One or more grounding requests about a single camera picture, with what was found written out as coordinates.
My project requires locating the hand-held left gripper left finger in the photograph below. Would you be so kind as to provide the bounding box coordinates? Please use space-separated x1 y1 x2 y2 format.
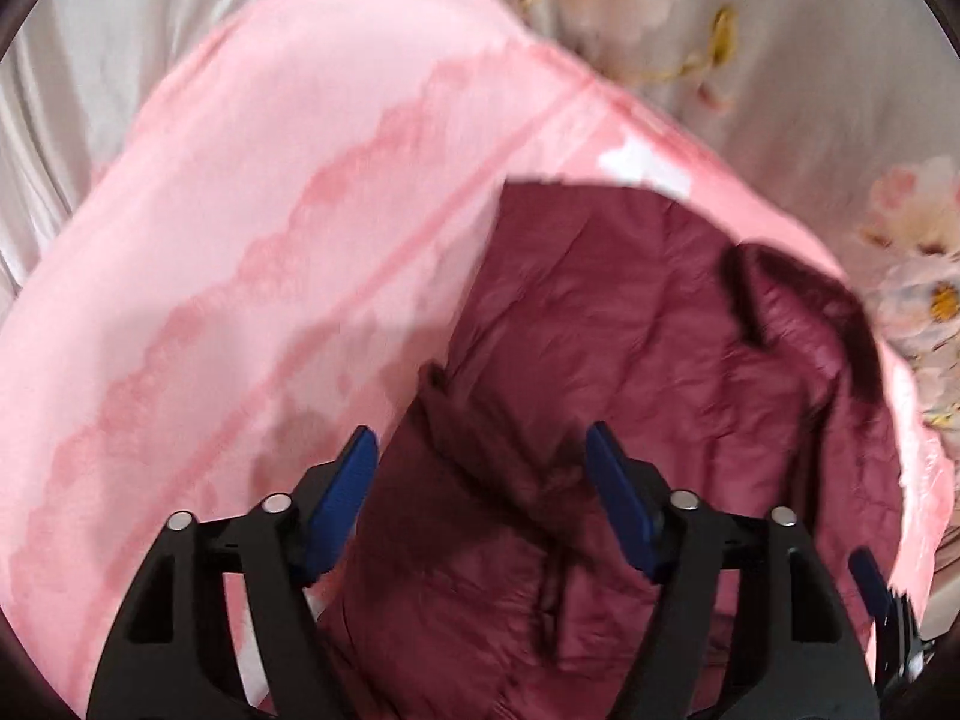
86 425 379 720

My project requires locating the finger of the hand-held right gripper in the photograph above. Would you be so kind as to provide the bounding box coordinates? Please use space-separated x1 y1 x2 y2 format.
847 547 938 691

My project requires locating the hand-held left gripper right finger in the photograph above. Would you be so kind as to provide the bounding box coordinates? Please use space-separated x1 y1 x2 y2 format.
584 422 880 720

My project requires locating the maroon puffer jacket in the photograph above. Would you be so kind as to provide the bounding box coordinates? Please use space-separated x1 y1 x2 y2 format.
315 178 905 720

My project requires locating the pink fleece blanket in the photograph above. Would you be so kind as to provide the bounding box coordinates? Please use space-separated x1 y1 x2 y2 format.
0 0 957 720

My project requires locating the grey floral bedsheet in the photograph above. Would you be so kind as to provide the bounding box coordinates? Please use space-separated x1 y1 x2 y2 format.
420 0 960 642

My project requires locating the plain grey cloth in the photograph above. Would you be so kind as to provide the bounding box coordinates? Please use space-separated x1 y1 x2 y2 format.
0 0 316 308

